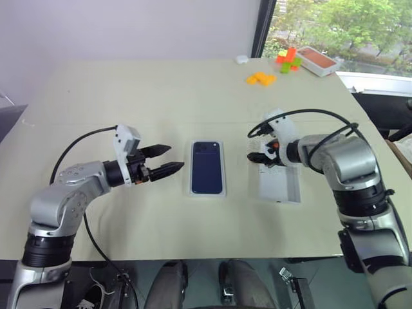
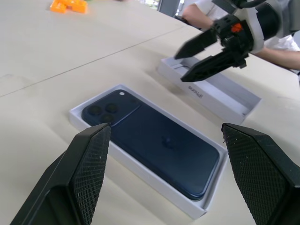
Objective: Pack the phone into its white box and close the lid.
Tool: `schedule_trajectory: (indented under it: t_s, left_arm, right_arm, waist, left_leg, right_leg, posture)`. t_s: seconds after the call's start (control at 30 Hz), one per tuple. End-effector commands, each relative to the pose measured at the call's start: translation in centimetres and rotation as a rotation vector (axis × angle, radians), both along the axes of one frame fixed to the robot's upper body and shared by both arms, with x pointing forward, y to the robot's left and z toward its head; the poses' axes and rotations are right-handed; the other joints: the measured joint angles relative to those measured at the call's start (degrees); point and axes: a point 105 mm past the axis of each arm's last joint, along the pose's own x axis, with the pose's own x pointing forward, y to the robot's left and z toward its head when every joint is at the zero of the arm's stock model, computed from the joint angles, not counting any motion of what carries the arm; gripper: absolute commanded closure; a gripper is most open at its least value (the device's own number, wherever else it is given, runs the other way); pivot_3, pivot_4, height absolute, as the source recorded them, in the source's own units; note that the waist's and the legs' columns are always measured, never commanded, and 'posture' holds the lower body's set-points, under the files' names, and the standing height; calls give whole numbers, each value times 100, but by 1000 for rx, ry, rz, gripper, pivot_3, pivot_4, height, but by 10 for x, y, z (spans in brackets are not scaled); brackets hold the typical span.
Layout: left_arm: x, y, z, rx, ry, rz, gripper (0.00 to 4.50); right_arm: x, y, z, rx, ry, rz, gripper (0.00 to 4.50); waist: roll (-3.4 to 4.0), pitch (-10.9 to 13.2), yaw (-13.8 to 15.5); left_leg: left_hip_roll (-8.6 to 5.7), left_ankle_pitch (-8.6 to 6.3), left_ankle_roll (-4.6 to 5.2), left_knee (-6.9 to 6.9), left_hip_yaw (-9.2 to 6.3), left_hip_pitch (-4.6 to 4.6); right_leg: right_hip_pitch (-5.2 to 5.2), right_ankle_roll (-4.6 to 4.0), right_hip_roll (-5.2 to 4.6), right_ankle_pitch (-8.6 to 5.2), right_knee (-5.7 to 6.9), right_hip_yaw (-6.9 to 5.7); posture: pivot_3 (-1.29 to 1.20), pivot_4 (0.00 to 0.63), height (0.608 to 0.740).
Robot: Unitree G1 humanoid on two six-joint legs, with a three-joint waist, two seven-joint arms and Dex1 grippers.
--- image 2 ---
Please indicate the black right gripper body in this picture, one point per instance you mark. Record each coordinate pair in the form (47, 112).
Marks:
(234, 35)

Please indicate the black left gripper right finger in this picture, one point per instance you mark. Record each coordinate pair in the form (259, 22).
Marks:
(260, 173)

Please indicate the white phone box base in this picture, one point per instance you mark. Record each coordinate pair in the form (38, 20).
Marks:
(131, 164)

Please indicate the white phone box lid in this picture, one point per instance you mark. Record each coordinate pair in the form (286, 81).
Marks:
(218, 98)

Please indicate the yellow-orange toy block cluster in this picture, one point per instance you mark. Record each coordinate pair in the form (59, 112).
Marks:
(70, 5)

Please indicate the dark blue smartphone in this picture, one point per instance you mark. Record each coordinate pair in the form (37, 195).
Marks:
(159, 145)

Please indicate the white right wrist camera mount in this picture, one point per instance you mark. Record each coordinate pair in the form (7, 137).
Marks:
(255, 30)

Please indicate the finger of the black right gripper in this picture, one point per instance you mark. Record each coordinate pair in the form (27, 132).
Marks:
(206, 68)
(197, 45)

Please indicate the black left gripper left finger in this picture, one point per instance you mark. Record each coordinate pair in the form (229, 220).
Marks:
(77, 173)

